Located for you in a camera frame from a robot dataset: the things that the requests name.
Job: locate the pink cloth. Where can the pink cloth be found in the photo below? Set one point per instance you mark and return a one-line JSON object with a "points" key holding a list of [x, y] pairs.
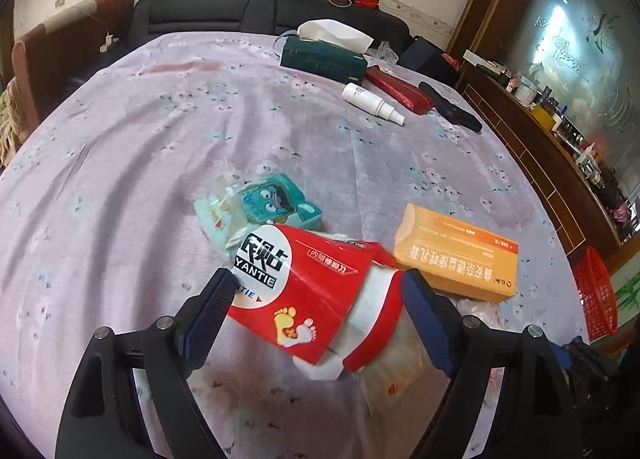
{"points": [[625, 215]]}

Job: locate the black toy gun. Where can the black toy gun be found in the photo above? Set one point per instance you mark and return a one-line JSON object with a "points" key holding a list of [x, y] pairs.
{"points": [[450, 109]]}

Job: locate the small red item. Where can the small red item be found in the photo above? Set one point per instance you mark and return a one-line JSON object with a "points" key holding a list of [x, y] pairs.
{"points": [[450, 61]]}

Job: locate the navy box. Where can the navy box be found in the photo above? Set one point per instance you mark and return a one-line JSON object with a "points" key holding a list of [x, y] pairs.
{"points": [[425, 56]]}

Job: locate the clear plastic bag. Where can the clear plastic bag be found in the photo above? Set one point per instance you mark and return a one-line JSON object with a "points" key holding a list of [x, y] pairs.
{"points": [[395, 369]]}

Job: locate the white spray bottle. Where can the white spray bottle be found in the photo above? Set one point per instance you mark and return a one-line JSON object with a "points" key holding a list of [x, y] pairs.
{"points": [[365, 99]]}

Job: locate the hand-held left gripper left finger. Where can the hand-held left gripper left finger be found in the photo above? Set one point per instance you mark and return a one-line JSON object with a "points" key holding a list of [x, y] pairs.
{"points": [[205, 319]]}

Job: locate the bamboo print panel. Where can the bamboo print panel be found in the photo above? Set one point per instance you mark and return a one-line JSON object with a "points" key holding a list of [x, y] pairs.
{"points": [[627, 299]]}

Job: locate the frosted glass panel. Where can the frosted glass panel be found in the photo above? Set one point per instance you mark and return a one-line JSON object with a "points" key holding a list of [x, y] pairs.
{"points": [[575, 39]]}

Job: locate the yellow container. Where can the yellow container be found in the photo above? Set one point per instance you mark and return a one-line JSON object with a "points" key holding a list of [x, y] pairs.
{"points": [[542, 118]]}

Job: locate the dark green tissue box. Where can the dark green tissue box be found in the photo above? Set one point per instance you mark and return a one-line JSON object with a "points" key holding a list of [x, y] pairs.
{"points": [[320, 61]]}

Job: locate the red pouch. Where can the red pouch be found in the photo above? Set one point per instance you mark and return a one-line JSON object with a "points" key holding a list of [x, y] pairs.
{"points": [[400, 89]]}

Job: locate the white jar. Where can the white jar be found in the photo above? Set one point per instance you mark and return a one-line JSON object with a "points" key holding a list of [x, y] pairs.
{"points": [[526, 89]]}

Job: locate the brown chair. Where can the brown chair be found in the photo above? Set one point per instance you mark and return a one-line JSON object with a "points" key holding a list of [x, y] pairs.
{"points": [[65, 49]]}

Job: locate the black bag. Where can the black bag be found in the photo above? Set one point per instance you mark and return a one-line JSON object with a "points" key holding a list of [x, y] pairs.
{"points": [[612, 189]]}

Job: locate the teal cartoon tissue packet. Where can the teal cartoon tissue packet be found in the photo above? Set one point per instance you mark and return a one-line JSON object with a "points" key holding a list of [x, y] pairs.
{"points": [[272, 199]]}

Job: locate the flat white box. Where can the flat white box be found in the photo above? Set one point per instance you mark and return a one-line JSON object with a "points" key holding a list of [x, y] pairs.
{"points": [[482, 60]]}

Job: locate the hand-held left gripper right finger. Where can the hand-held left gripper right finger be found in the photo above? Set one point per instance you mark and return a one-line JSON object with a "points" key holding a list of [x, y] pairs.
{"points": [[425, 324]]}

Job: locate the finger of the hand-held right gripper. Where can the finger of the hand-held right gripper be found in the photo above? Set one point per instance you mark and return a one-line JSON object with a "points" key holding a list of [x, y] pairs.
{"points": [[592, 361]]}

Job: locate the orange cardboard box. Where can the orange cardboard box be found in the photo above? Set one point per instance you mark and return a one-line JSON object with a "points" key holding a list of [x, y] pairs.
{"points": [[450, 249]]}

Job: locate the wooden cabinet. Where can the wooden cabinet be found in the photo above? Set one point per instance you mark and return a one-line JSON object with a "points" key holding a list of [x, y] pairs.
{"points": [[540, 174]]}

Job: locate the clear wrapper pale green print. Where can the clear wrapper pale green print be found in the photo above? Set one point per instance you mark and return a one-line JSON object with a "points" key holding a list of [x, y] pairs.
{"points": [[220, 219]]}

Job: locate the black sofa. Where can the black sofa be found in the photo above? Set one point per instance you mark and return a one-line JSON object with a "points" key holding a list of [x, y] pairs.
{"points": [[200, 14]]}

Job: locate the red plastic basket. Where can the red plastic basket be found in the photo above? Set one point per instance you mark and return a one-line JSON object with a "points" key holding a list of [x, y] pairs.
{"points": [[595, 289]]}

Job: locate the red foot print packet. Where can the red foot print packet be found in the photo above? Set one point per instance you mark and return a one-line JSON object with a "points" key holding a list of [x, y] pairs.
{"points": [[300, 284]]}

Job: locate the crumpled clear plastic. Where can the crumpled clear plastic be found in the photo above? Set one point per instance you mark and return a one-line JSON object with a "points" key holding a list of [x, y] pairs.
{"points": [[385, 51]]}

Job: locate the red ribbon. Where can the red ribbon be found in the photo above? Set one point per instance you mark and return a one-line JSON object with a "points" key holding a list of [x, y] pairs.
{"points": [[365, 0]]}

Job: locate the tasselled cloth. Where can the tasselled cloth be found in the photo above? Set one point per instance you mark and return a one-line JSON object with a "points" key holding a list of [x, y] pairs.
{"points": [[7, 129]]}

